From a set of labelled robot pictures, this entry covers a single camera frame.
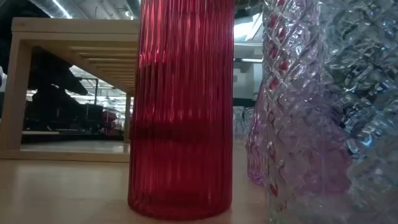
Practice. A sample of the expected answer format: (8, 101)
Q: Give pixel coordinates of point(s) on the black background cabinet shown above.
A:
(244, 102)

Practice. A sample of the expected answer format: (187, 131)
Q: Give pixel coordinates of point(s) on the red ribbed cylinder vase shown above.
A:
(180, 109)

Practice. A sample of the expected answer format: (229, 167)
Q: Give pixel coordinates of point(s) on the clear round wide-mouth vase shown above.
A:
(249, 123)

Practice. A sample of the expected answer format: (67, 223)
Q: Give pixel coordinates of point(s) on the pink ribbed cone vase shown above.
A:
(256, 155)

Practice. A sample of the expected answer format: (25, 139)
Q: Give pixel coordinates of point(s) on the long ceiling light fixture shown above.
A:
(252, 60)

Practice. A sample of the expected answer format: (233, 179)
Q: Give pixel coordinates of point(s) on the red background cart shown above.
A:
(109, 121)

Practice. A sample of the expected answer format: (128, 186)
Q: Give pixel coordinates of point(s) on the clear flask-shaped glass vase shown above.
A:
(238, 124)

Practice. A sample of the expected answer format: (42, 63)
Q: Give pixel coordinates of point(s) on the wooden slatted shelf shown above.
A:
(77, 31)

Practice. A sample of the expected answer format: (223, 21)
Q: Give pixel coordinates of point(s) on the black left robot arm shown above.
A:
(53, 71)

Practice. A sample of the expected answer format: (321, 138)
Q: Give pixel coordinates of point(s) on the black background barrier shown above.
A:
(62, 115)

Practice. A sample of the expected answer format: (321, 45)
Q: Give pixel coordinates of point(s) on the clear bumpy glass vase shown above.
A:
(367, 93)

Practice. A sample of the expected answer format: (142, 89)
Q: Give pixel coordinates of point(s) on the black metal gantry frame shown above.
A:
(95, 90)

